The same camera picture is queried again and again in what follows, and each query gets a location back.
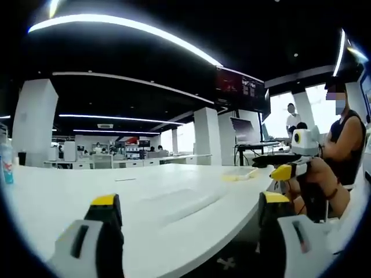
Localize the clear bottle with blue label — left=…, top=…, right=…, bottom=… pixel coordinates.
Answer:
left=0, top=142, right=14, bottom=185

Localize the flat black tray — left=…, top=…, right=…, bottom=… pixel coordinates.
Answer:
left=251, top=153, right=304, bottom=169

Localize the white box appliance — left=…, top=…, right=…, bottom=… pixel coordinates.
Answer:
left=62, top=141, right=77, bottom=162

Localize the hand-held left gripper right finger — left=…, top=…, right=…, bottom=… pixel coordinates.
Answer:
left=256, top=191, right=339, bottom=278

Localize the large hanging display screen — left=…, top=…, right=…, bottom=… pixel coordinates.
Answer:
left=215, top=65, right=272, bottom=114

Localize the row of white cabinets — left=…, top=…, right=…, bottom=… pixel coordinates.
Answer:
left=43, top=154, right=213, bottom=170

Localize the long curved ceiling light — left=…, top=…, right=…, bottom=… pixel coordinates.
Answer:
left=27, top=13, right=224, bottom=68

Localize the laptop on stand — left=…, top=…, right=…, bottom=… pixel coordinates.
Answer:
left=230, top=116, right=256, bottom=144

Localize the white chair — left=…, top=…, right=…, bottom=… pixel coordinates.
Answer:
left=326, top=162, right=371, bottom=263

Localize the person's right hand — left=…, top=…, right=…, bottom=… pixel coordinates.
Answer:
left=308, top=158, right=339, bottom=194

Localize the person's own upper body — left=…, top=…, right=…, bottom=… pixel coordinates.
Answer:
left=322, top=76, right=368, bottom=186

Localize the black frame desk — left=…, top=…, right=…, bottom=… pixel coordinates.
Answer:
left=234, top=141, right=292, bottom=166

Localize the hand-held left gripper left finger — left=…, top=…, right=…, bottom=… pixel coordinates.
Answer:
left=45, top=193, right=125, bottom=278

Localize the straight ceiling light strip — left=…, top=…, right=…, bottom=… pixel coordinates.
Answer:
left=72, top=129, right=161, bottom=135
left=59, top=114, right=186, bottom=126

